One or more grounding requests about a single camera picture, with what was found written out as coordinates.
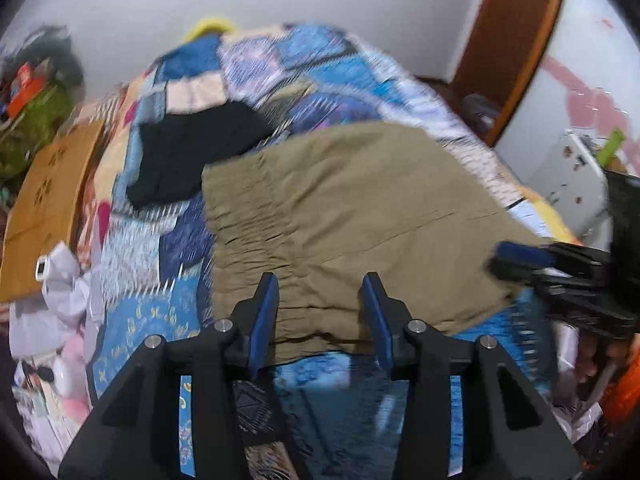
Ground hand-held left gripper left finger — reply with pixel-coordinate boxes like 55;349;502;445
57;272;280;480

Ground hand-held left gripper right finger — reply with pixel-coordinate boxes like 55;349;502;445
361;272;583;480

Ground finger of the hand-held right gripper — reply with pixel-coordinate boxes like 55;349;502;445
495;241;615;281
486;259;640;339

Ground olive green pants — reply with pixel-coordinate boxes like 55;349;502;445
201;122;557;366

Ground person's right hand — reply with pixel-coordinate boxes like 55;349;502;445
574;329;632;403

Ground green plastic item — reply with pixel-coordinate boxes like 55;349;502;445
595;128;627;167

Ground blue patchwork quilt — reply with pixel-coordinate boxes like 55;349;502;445
75;22;583;480

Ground orange cloth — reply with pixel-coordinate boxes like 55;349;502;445
599;357;640;433

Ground black garment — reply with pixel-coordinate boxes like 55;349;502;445
126;102;277;207

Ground pink soft item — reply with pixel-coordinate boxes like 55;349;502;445
52;332;97;402

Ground brown cardboard box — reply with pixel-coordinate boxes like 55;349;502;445
0;120;106;304

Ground yellow pillow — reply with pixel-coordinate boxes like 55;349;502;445
182;16;242;44

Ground green bag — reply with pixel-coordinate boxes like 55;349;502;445
0;84;76;182

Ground orange box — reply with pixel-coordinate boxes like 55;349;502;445
7;61;45;117

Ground dark clutter pile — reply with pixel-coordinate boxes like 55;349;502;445
4;25;85;88

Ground wooden door frame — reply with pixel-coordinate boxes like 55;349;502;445
451;0;572;149

